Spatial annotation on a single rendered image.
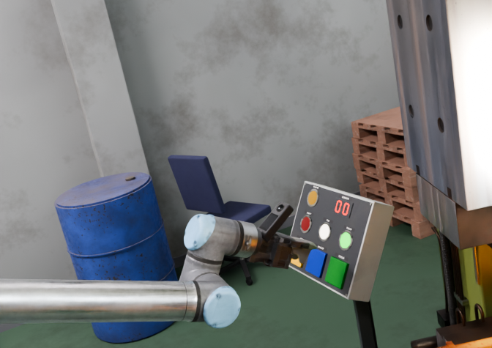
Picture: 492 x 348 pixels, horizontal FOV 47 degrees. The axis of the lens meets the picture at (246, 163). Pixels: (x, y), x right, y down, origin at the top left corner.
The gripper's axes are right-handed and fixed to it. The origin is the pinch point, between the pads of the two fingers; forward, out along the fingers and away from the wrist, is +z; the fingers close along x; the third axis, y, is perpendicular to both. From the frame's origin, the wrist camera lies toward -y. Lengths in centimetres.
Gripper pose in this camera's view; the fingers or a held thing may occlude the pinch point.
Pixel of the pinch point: (312, 244)
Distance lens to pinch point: 157.6
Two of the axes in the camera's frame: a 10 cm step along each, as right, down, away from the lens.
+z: 8.4, 2.1, 4.9
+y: -2.6, 9.7, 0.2
